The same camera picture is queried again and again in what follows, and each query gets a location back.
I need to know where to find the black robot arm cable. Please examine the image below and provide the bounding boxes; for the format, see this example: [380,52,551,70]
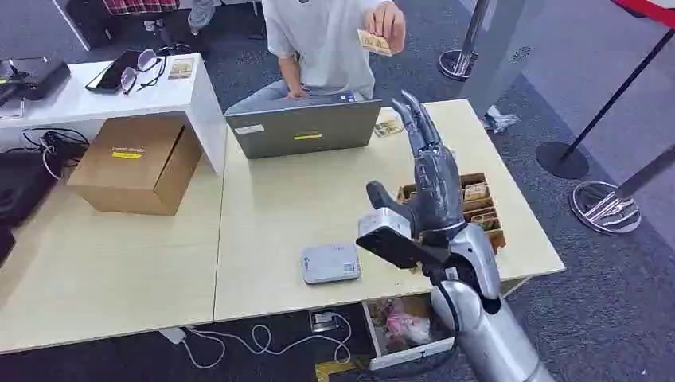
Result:
[329,266,463,382]

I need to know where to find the stack of printed cards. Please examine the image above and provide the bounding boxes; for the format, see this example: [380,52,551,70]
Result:
[373,116,405,139]

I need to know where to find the grey laptop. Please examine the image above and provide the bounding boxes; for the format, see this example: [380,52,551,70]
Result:
[224,98,383,160]

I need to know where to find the grey standing panel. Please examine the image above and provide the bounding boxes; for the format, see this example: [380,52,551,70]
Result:
[458,0,560,118]

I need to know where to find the person's left hand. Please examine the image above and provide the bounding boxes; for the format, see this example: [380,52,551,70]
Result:
[364,1,408,54]

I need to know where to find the yellow printed card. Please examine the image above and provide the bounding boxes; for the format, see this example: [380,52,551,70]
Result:
[357,29,395,57]

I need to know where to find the background person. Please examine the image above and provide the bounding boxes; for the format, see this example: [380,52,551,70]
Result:
[188,0,217,36]

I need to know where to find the tangled black cables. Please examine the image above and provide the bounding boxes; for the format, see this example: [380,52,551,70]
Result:
[21,126,91,181]

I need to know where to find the red barrier belt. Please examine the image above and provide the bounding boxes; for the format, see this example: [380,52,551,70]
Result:
[611,0,675,29]

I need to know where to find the black smartphone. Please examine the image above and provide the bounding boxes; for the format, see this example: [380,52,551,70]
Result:
[85,49,143,95]

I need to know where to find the small grey flat device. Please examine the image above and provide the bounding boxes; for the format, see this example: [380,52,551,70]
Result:
[301,243,361,287]

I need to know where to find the wooden card box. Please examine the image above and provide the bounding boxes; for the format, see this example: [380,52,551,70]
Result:
[396,173,507,254]

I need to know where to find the black chair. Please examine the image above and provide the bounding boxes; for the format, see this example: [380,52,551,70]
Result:
[64,0,178,51]

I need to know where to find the black-framed eyeglasses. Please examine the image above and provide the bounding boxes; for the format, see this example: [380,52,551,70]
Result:
[119,45,193,96]

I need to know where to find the black bag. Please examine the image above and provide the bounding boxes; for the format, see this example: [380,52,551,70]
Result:
[0,150,59,228]

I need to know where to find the white open drawer box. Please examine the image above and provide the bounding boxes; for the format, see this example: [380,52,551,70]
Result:
[362,294,458,372]

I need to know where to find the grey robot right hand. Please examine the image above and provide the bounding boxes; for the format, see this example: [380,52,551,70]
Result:
[366,90,468,248]

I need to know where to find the white side shelf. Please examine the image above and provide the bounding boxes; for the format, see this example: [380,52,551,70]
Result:
[0,53,228,176]

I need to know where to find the black stanchion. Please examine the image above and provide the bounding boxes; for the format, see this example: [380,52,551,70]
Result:
[535,29,675,181]

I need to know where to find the floor socket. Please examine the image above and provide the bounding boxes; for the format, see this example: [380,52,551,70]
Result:
[309,310,338,333]

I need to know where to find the pink plastic bag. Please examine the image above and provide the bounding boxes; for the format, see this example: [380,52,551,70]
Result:
[384,300,434,346]

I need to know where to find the black desktop device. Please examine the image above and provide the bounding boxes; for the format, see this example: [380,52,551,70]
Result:
[0,55,72,107]

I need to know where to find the brown cardboard box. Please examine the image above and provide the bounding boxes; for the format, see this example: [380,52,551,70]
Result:
[67,115,204,217]

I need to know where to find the plaid cloth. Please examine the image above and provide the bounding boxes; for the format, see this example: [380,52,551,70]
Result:
[103,0,181,16]

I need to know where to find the white cable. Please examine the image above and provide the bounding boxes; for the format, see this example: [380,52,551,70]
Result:
[181,312,353,370]

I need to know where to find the white power adapter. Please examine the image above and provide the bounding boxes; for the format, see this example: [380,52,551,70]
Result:
[159,327,188,345]

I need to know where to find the printed card on shelf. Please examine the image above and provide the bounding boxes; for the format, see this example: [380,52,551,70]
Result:
[167,57,195,80]

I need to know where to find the crumpled clear plastic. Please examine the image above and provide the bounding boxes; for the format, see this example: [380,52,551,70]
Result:
[481,105,521,134]

